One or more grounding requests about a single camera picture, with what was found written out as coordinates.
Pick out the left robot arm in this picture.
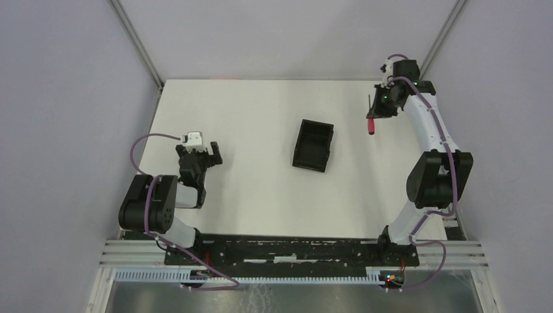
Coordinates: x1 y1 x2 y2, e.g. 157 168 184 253
118 142 223 266

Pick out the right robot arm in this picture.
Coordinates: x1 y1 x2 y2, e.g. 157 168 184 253
366 54 473 266

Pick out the black plastic bin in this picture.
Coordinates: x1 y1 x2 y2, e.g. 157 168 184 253
292 119 334 173

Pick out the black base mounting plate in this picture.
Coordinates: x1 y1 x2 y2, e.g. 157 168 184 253
188 233 420 267

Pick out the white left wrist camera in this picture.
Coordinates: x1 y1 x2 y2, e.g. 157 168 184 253
181 131 205 153

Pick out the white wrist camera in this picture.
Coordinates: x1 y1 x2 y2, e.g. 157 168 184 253
181 131 205 153
380 59 394 83

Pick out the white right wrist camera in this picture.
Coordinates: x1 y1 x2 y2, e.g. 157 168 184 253
380 59 394 83

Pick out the right aluminium corner post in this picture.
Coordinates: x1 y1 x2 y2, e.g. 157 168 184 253
421 0 469 78

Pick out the aluminium corner post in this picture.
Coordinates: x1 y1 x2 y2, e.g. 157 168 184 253
107 0 164 92
421 0 469 78

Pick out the left aluminium corner post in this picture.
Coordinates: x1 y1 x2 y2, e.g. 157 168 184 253
107 0 164 92

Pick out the white slotted cable duct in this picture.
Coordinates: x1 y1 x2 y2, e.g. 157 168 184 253
114 268 401 286

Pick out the aluminium rail frame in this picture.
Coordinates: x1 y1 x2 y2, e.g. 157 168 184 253
100 240 489 271

